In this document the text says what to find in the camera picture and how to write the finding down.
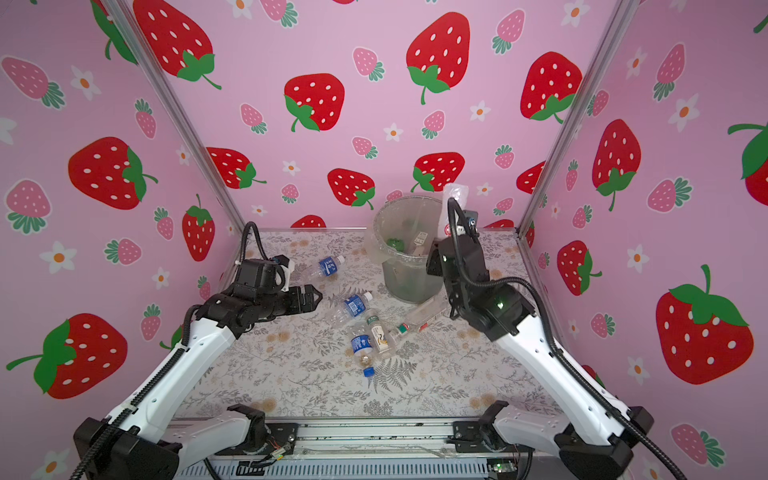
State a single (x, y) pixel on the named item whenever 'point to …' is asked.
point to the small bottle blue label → (362, 350)
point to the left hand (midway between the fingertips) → (309, 295)
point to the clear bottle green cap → (379, 335)
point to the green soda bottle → (397, 244)
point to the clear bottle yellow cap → (419, 243)
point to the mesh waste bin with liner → (404, 234)
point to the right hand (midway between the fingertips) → (441, 238)
